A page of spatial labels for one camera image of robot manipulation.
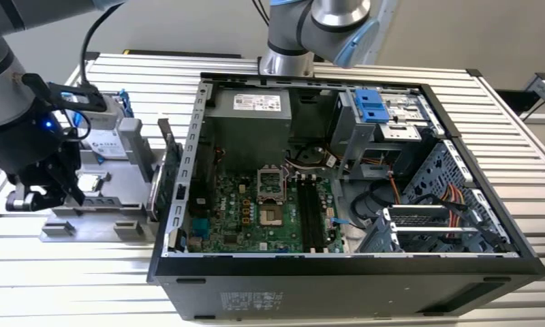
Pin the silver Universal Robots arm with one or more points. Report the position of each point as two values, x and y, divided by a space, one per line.
295 30

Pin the black RAM slot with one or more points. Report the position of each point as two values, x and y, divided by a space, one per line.
307 211

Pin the silver CPU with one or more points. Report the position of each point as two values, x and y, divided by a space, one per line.
87 184

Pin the hard disk in blue carrier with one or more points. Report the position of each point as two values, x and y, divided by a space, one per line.
109 150

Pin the grey parts rack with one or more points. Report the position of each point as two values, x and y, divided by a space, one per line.
95 218

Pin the green graphics card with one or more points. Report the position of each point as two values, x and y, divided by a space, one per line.
167 170

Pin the black case fan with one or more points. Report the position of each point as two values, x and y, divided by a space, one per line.
204 177

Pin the grey power supply unit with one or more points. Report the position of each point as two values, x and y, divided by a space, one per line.
249 136

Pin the green motherboard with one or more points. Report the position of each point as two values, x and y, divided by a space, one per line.
249 243

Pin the CPU socket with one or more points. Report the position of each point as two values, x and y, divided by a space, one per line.
272 216

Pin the black round fan housing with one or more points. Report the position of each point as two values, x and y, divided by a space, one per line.
309 155

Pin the black PC case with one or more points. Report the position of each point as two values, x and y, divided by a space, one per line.
300 293

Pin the blue plastic drive latch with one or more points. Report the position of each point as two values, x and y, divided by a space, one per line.
369 105

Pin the metal optical drive cage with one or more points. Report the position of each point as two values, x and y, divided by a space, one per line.
397 133

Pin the metal disk bay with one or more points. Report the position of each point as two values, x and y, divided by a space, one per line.
427 230

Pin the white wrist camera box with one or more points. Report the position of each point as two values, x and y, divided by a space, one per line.
95 116

